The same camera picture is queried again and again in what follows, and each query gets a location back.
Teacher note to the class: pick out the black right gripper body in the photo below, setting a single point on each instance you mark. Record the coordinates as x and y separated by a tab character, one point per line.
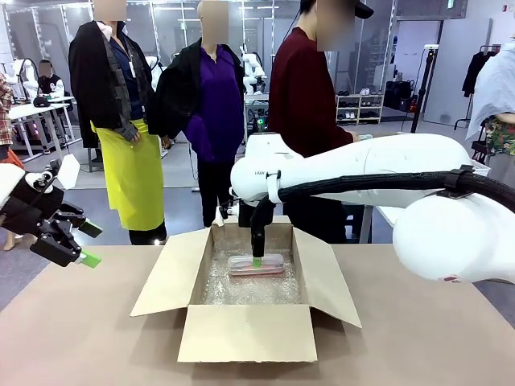
257	215

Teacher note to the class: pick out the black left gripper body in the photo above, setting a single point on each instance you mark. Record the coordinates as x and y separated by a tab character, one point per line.
24	209

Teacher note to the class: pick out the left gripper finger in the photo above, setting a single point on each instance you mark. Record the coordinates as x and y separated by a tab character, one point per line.
56	247
72	217

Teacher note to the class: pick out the pink glasses case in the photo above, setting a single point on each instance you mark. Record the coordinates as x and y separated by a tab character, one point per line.
275	266

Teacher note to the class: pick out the person's right forearm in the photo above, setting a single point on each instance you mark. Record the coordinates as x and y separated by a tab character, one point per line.
340	136

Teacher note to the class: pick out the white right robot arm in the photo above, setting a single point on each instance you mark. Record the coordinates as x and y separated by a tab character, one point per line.
382	161

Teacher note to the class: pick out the pink glasses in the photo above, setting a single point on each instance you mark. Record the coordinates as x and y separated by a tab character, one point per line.
241	265

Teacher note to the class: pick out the person's right hand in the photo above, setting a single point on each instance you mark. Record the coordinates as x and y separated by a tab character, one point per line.
355	136

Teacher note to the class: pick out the clear bubble wrap sheet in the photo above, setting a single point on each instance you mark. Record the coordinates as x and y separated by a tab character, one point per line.
249	289

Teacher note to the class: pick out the orange garment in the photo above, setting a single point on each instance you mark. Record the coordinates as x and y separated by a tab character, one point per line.
10	160

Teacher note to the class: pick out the open brown cardboard box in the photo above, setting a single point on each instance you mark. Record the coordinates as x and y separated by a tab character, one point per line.
245	333

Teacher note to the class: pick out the white background table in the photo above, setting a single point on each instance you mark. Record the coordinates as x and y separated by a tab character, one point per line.
32	110

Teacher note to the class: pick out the plaid shirt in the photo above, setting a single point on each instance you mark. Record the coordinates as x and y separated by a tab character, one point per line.
5	108

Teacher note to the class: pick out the background metal workbench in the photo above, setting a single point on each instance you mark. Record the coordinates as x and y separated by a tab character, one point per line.
259	108

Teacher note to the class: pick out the black cap on table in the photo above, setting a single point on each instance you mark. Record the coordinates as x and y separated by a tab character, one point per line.
41	101

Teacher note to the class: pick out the person in maroon sweater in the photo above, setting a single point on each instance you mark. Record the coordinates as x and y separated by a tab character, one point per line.
301	100

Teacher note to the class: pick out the seated person in black jacket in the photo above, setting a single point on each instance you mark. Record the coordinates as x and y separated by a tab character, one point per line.
50	84

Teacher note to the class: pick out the white side table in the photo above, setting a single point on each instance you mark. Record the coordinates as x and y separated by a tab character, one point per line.
388	215

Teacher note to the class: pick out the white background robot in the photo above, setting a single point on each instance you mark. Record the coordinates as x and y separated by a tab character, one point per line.
26	78
253	70

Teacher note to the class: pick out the white shoe rack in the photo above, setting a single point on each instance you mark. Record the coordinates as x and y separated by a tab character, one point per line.
360	108

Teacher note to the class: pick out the black suitcase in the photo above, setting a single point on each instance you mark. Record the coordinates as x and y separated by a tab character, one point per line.
398	95

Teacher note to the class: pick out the black tripod stand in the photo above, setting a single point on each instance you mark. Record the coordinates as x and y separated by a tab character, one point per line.
424	80

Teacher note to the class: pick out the white plastic basket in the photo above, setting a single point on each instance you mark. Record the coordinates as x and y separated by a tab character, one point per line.
480	167

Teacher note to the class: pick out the floral garment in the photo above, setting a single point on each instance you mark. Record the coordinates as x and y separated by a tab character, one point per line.
501	134

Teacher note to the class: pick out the black coat on rack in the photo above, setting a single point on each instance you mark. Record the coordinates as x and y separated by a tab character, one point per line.
476	72

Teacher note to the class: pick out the light blue shirt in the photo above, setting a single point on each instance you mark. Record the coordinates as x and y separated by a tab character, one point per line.
497	80

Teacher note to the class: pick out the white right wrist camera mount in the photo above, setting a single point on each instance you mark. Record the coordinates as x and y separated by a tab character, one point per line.
225	210

